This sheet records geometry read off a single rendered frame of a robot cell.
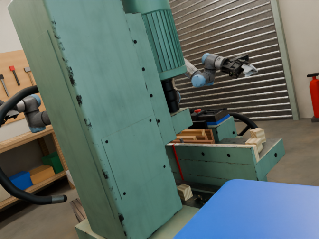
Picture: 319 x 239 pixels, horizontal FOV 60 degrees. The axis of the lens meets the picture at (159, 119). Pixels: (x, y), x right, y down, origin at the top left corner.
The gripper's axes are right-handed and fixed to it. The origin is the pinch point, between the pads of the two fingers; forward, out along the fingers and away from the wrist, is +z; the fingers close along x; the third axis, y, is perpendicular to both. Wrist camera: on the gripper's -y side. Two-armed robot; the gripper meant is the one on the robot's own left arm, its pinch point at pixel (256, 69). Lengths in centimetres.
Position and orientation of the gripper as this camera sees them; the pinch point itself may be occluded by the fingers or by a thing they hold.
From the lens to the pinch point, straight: 163.8
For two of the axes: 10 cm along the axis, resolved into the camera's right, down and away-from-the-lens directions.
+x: -3.4, -6.1, -7.1
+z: 6.8, 3.7, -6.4
